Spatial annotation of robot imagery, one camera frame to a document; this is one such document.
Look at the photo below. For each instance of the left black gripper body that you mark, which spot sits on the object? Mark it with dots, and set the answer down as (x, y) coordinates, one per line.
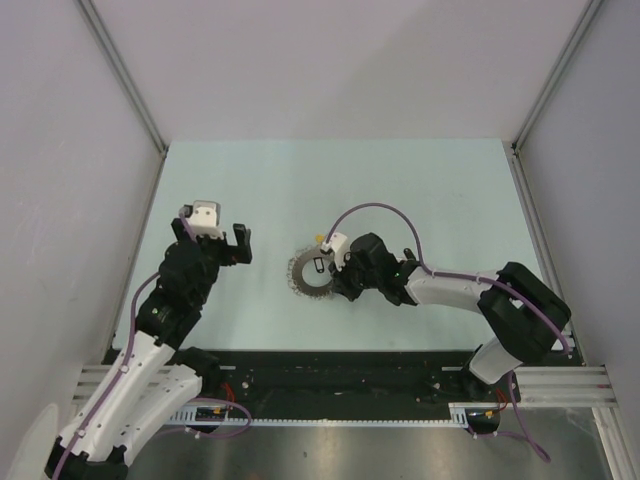
(216, 248)

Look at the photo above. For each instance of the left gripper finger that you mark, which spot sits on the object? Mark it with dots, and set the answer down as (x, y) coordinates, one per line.
(242, 253)
(241, 233)

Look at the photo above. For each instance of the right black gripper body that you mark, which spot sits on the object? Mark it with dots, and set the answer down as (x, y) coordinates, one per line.
(354, 280)

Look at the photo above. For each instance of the black key tag with key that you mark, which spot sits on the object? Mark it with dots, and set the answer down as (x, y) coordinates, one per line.
(409, 254)

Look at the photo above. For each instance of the large silver keyring holder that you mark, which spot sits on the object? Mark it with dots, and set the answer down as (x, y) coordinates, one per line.
(302, 277)

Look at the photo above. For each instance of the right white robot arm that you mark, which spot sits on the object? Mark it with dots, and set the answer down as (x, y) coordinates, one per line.
(526, 317)

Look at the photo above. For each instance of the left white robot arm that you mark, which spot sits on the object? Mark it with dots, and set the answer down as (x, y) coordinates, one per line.
(152, 377)

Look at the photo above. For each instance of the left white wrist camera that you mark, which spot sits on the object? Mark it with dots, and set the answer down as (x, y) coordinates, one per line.
(201, 219)

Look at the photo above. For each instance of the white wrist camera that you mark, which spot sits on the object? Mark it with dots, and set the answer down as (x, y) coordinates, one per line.
(336, 247)
(201, 219)

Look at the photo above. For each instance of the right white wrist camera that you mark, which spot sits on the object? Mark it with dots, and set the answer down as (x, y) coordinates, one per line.
(336, 247)

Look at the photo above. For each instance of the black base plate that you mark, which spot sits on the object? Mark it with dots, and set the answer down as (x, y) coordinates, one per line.
(356, 385)

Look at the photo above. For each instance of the white slotted cable duct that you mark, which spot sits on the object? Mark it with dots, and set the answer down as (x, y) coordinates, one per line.
(208, 418)

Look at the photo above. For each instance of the left aluminium frame post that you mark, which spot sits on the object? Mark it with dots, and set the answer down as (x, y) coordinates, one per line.
(116, 63)

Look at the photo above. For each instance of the aluminium frame post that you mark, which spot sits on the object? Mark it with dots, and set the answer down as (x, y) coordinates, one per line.
(116, 63)
(560, 67)

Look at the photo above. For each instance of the right aluminium frame post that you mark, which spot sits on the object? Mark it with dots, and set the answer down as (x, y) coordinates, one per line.
(560, 67)

